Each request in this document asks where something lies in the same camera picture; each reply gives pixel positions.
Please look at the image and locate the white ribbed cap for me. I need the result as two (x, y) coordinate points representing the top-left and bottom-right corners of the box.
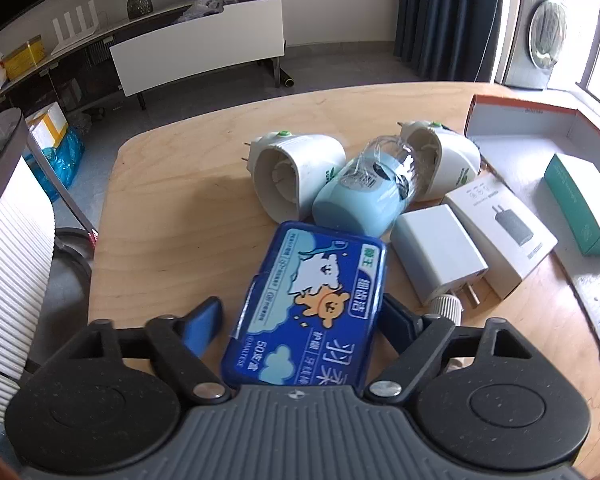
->
(426, 294), (463, 325)

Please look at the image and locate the white plug-in mosquito repeller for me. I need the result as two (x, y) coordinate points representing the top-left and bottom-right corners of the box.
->
(244, 131), (347, 221)
(397, 120), (482, 200)

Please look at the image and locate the light blue plastic-wrapped repeller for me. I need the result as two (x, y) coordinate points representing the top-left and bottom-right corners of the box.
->
(312, 135), (428, 238)

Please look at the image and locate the yellow tin box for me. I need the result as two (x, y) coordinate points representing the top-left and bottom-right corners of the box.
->
(2, 36), (46, 80)

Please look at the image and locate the teal cardboard box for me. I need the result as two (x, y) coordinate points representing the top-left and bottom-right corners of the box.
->
(544, 153), (600, 257)

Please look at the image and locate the white charger packaging box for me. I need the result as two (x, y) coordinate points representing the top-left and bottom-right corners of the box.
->
(442, 176), (559, 301)

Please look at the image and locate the ribbed white glass-top side table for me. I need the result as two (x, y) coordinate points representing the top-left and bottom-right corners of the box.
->
(0, 107), (98, 376)

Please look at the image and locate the dark blue curtain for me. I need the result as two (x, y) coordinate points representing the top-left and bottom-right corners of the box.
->
(394, 0), (508, 83)

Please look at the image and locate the white router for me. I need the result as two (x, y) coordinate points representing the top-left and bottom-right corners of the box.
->
(50, 2), (104, 56)

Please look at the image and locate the white tray box orange rim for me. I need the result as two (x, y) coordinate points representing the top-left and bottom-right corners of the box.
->
(464, 93), (600, 281)

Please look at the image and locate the blue cartoon-print tin box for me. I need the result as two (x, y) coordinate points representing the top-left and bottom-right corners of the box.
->
(220, 220), (391, 392)

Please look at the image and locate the blue plastic bag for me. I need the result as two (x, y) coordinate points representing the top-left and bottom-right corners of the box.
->
(25, 127), (86, 201)

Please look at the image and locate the yellow and white cardboard box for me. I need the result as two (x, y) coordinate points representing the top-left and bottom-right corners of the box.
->
(26, 101), (70, 148)

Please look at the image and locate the white and dark TV cabinet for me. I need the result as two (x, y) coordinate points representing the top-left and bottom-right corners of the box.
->
(0, 0), (293, 116)

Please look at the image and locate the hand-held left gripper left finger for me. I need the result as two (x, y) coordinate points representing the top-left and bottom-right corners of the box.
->
(55, 297), (233, 406)

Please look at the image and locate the silver washing machine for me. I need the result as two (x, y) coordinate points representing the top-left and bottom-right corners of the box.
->
(502, 0), (571, 91)

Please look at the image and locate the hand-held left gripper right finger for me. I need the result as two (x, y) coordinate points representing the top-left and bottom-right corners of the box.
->
(364, 294), (546, 406)

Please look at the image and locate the white charger adapter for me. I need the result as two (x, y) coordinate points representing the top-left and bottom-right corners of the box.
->
(390, 204), (490, 311)

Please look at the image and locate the grey plastic bag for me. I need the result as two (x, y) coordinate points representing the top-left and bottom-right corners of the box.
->
(177, 0), (226, 23)

